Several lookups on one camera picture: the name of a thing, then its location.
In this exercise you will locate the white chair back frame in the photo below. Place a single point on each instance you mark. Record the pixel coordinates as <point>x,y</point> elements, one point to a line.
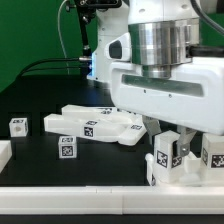
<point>107,128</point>

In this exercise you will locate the white chair seat block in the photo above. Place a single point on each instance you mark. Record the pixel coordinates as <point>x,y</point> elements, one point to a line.
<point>190,178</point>

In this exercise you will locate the small white tagged cube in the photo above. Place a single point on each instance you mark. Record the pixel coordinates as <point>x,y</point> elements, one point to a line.
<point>67,147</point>

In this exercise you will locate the white front border rail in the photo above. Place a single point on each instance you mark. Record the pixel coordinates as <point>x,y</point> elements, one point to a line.
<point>111,200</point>

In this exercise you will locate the white flat chair panel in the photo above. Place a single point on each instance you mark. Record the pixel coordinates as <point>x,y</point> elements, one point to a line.
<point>72,109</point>

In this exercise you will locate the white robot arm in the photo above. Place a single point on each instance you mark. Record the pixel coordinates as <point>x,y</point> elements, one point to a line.
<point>150,56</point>

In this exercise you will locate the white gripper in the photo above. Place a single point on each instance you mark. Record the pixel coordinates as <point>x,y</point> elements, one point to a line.
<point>192,97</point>

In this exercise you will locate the white left border block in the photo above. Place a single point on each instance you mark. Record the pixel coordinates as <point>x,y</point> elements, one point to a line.
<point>5,153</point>

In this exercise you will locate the black camera stand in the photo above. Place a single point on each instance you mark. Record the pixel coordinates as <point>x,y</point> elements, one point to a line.
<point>86,10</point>

